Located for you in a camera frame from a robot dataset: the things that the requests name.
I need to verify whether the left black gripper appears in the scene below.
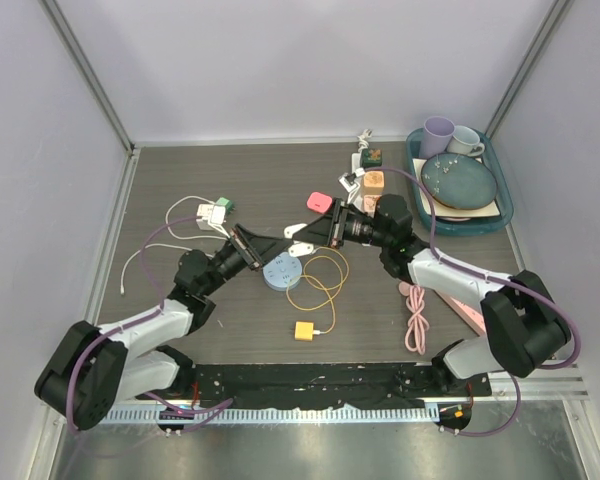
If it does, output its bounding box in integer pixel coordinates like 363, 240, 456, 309
201, 224, 291, 297

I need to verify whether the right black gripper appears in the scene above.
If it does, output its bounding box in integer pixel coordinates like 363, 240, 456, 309
294, 198, 391, 249

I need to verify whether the red pink charger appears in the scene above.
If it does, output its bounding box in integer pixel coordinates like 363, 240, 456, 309
306, 191, 333, 214

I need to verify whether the white charger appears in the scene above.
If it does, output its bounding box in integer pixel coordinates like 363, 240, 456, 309
283, 223, 316, 258

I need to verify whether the pink cube socket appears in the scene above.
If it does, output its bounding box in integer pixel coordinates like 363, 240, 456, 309
362, 195, 380, 216

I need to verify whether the orange cube socket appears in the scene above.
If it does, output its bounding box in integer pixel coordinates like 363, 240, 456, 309
362, 171, 385, 195

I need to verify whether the white multicolour power strip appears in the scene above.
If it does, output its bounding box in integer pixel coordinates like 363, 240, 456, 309
351, 129, 372, 212

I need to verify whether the dark green cube socket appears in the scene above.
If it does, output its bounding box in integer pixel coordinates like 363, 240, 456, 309
360, 148, 383, 169

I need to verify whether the pink cord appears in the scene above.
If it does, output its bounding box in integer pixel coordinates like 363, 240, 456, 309
398, 280, 431, 355

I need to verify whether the pink power strip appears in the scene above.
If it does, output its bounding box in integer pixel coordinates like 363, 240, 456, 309
436, 292, 486, 335

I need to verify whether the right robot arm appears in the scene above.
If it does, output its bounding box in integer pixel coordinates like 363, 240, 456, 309
284, 194, 575, 395

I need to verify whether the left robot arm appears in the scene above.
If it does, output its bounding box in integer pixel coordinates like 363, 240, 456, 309
34, 225, 293, 430

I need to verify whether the green plug adapter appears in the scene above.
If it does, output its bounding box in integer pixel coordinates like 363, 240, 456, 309
215, 197, 235, 214

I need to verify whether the round light blue socket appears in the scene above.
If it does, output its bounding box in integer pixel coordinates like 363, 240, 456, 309
262, 252, 303, 292

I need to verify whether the yellow charger block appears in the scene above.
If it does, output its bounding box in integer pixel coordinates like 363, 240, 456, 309
294, 321, 315, 341

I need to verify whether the dark blue plate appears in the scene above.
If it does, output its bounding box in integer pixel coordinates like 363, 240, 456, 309
420, 153, 498, 210

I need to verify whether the purple cup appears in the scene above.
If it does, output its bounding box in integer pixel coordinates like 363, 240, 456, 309
419, 116, 455, 159

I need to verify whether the grey blue mug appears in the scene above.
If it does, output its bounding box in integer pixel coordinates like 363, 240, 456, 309
446, 125, 485, 157

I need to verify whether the cream square plate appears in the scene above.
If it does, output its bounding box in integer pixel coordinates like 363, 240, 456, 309
412, 158, 501, 218

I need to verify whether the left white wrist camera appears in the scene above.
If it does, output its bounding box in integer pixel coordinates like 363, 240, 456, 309
196, 204, 228, 237

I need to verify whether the yellow charging cable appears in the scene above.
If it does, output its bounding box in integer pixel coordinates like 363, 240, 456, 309
285, 247, 350, 337

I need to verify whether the white thin cable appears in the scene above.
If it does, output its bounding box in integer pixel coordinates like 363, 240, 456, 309
119, 195, 231, 296

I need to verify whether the black mounting base plate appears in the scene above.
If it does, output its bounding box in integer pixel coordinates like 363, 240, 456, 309
195, 362, 492, 410

